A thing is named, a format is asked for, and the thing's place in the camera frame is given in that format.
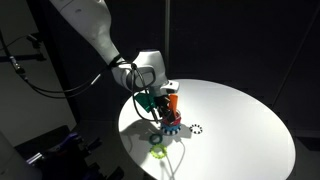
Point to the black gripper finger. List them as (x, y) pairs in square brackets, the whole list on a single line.
[(165, 117), (177, 115)]

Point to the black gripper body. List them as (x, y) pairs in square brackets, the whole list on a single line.
[(163, 105)]

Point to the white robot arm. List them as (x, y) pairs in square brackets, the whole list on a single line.
[(86, 20)]

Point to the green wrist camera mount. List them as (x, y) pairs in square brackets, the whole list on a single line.
[(143, 101)]

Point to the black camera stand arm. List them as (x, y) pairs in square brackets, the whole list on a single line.
[(20, 57)]

